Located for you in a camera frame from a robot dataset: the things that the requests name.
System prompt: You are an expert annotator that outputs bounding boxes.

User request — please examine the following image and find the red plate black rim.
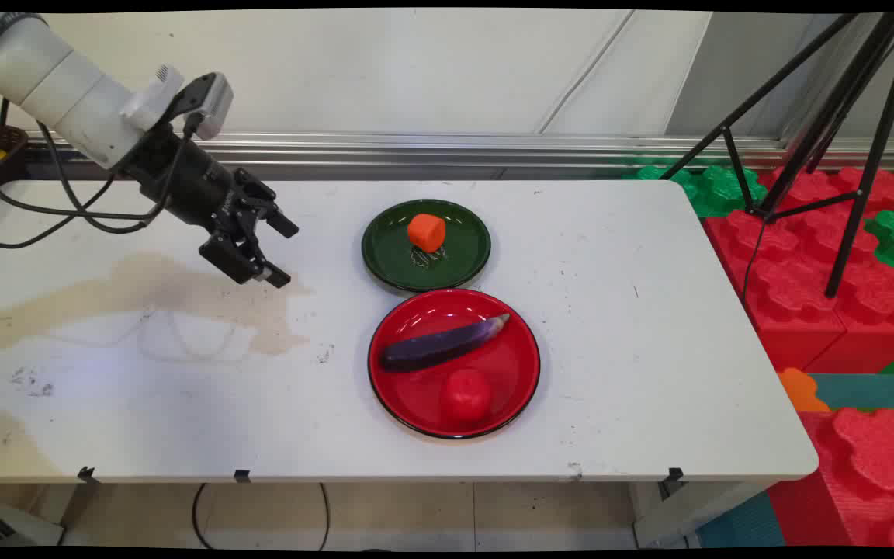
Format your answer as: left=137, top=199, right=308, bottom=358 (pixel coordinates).
left=368, top=288, right=541, bottom=441

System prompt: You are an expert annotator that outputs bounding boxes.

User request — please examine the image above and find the grey table leg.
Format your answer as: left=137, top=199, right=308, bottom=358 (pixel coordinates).
left=633, top=481, right=768, bottom=549

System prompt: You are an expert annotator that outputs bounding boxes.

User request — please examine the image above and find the black floor cable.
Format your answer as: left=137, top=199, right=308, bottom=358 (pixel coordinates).
left=192, top=483, right=331, bottom=552

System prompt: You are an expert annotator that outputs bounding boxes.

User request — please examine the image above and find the aluminium wall rail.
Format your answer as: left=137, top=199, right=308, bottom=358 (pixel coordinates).
left=26, top=130, right=894, bottom=173

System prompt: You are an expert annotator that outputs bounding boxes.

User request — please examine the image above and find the black tripod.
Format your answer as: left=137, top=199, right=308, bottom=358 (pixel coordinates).
left=660, top=12, right=894, bottom=300

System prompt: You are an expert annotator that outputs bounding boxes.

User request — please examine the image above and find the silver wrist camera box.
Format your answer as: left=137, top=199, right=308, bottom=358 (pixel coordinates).
left=158, top=71, right=234, bottom=141

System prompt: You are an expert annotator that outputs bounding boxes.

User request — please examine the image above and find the orange toy carrot piece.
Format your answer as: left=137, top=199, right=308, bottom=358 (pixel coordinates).
left=407, top=214, right=447, bottom=254

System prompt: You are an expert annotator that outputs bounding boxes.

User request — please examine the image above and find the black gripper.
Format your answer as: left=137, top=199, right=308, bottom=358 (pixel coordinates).
left=123, top=124, right=300, bottom=290

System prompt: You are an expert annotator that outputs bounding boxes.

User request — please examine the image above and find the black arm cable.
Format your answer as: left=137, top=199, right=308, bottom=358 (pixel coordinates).
left=0, top=97, right=118, bottom=250

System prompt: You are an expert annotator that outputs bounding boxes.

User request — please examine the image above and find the orange foam block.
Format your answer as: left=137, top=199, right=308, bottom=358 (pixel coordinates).
left=777, top=367, right=833, bottom=413

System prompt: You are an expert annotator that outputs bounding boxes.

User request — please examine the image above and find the red toy tomato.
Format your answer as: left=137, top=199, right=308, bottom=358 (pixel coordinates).
left=439, top=368, right=494, bottom=424

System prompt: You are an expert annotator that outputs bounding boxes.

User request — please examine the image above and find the dark green plate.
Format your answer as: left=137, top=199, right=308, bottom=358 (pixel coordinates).
left=361, top=199, right=492, bottom=294

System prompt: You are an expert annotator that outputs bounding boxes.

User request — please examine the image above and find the dark wicker basket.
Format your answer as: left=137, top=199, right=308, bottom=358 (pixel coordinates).
left=0, top=118, right=29, bottom=210

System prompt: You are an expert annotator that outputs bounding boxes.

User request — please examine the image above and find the black camera cable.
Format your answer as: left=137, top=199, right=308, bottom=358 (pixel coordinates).
left=36, top=113, right=199, bottom=235

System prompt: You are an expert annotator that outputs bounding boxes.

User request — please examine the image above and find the large red foam block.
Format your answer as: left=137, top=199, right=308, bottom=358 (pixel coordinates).
left=703, top=165, right=894, bottom=374

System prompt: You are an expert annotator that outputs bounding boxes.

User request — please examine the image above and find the purple toy eggplant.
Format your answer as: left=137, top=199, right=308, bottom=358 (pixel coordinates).
left=379, top=313, right=511, bottom=373

